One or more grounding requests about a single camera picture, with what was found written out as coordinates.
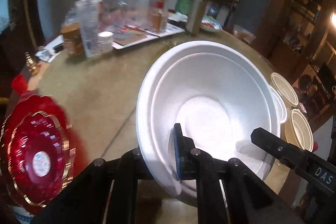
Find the large white foam bowl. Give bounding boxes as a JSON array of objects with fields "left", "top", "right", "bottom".
[{"left": 135, "top": 41, "right": 280, "bottom": 206}]

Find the red scalloped plate with label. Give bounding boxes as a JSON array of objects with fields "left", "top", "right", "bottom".
[{"left": 6, "top": 111, "right": 76, "bottom": 211}]

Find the cream plastic bowl near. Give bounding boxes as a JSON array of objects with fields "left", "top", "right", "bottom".
[{"left": 284, "top": 109, "right": 314, "bottom": 152}]

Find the cream plastic bowl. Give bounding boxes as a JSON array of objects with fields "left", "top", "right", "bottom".
[
  {"left": 270, "top": 72, "right": 299, "bottom": 108},
  {"left": 284, "top": 109, "right": 314, "bottom": 152}
]

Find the small white foam bowl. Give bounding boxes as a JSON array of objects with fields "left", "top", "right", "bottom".
[{"left": 269, "top": 85, "right": 288, "bottom": 124}]

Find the cream plastic bowl far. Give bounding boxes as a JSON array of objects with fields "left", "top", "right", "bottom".
[{"left": 270, "top": 72, "right": 299, "bottom": 108}]

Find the clear plastic food container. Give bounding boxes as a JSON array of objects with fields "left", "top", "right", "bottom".
[{"left": 233, "top": 25, "right": 255, "bottom": 44}]

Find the white paper placemat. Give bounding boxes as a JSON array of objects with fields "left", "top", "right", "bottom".
[{"left": 112, "top": 23, "right": 185, "bottom": 50}]

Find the brown book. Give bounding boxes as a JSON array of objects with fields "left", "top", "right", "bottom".
[{"left": 112, "top": 30, "right": 147, "bottom": 46}]

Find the blue white plate with food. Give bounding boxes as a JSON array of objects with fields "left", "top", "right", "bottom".
[{"left": 200, "top": 16, "right": 223, "bottom": 32}]

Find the small white jar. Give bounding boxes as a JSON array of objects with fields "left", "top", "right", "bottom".
[{"left": 98, "top": 31, "right": 113, "bottom": 53}]

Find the grey refrigerator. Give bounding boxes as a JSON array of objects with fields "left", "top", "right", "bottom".
[{"left": 228, "top": 0, "right": 291, "bottom": 57}]

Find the steel thermos flask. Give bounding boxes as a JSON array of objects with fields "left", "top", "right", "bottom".
[{"left": 186, "top": 0, "right": 208, "bottom": 35}]

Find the brown jar gold lid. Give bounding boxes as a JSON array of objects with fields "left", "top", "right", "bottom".
[{"left": 60, "top": 23, "right": 84, "bottom": 56}]

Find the clear bag with red cans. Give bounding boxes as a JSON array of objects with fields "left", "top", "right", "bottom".
[{"left": 147, "top": 0, "right": 169, "bottom": 33}]

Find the clear plastic bottle white label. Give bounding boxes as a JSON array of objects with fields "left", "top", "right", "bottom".
[{"left": 75, "top": 0, "right": 102, "bottom": 57}]

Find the red cup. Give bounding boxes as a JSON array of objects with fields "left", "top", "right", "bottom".
[{"left": 11, "top": 74, "right": 28, "bottom": 96}]

